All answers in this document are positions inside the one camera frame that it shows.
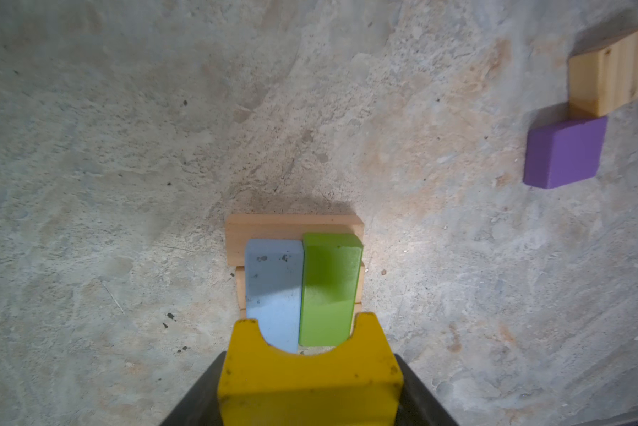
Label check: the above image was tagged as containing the small natural wood cube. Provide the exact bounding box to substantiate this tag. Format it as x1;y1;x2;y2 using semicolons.
567;27;638;119

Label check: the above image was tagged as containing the purple wood cube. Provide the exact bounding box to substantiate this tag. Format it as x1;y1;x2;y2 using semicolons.
523;116;608;189

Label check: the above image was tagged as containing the light blue wood block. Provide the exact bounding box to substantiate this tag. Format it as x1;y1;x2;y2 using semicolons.
244;239;304;353

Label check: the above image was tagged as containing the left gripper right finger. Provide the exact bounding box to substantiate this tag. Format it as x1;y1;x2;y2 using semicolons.
394;354;459;426

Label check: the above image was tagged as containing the green wood block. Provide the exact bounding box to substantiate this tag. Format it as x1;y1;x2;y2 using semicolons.
299;233;363;347

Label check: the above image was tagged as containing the yellow wood block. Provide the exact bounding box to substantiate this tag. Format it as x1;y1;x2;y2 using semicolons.
217;312;404;425

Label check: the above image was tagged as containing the natural wood block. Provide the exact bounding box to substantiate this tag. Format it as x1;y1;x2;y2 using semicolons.
239;303;362;356
235;264;366;312
225;214;365;267

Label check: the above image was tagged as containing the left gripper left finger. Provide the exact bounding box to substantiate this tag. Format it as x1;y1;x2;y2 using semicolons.
160;351;227;426

